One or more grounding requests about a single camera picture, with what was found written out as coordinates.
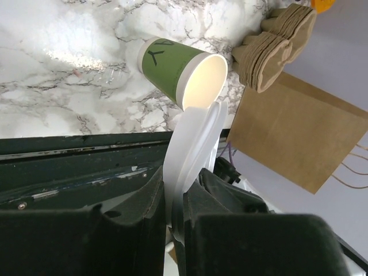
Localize green paper coffee cup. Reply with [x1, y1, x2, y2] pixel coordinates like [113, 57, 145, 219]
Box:
[137, 37, 228, 110]

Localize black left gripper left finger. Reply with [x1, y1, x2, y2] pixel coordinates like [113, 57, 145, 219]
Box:
[1, 169, 166, 275]

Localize white plastic cup lid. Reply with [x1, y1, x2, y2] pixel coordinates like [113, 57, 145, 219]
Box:
[163, 102, 228, 244]

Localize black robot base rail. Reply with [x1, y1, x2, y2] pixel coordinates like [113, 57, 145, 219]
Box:
[1, 132, 172, 210]

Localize stack of pulp cup carriers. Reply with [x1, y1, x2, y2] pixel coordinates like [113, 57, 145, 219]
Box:
[232, 3, 317, 93]

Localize brown paper bag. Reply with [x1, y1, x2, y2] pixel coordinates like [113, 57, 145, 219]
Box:
[228, 72, 367, 193]

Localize yellow snack bag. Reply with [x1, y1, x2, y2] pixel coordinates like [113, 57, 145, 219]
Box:
[310, 0, 335, 14]

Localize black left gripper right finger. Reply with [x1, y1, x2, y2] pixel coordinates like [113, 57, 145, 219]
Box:
[182, 169, 359, 275]

